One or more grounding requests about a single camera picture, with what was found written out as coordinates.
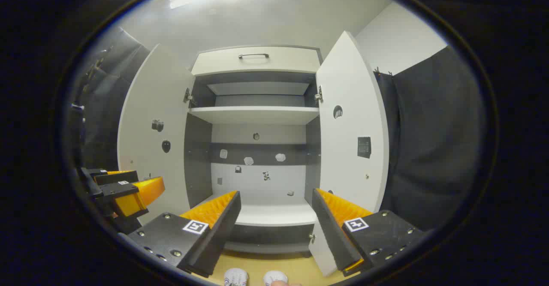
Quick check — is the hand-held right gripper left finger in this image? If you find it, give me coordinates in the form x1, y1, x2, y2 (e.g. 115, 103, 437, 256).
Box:
118, 190, 242, 279

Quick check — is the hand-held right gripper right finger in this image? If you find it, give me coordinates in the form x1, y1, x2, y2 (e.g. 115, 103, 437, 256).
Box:
311, 188, 425, 277

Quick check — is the white striped shoe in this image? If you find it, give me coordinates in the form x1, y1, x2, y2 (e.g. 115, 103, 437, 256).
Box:
263, 271, 289, 286
224, 268, 248, 286

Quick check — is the white shoe cabinet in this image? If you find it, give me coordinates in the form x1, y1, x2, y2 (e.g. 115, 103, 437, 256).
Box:
184, 45, 323, 254

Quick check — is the white cabinet door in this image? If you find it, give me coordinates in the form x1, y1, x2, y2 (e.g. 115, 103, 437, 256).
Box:
308, 31, 390, 278
117, 44, 196, 226

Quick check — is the white cabinet shelf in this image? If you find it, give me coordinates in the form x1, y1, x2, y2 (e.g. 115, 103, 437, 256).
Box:
189, 106, 320, 126

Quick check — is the white cabinet drawer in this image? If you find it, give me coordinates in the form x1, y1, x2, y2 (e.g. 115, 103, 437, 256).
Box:
191, 46, 321, 75

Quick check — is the black backdrop cloth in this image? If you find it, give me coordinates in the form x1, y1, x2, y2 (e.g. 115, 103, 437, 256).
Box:
71, 27, 151, 172
373, 46, 485, 232

